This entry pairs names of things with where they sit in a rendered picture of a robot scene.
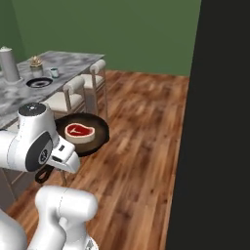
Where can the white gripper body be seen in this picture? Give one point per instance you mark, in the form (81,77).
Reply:
(71,163)

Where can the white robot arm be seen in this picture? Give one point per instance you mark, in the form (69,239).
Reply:
(31,146)

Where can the red raw steak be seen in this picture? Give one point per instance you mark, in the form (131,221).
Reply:
(79,132)

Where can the black frying pan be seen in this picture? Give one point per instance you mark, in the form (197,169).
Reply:
(97,133)

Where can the grey marble dining table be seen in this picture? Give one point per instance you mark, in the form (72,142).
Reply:
(65,63)

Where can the beige cushioned wooden chair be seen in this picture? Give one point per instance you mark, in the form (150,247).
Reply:
(65,97)
(92,79)

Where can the small teal mug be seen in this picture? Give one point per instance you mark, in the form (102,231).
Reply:
(54,72)

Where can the small potted plant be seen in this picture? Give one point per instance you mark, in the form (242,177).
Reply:
(36,66)

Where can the tall grey jug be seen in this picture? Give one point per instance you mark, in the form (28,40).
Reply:
(8,66)

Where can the tall black cabinet panel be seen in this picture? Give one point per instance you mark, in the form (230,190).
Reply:
(215,130)

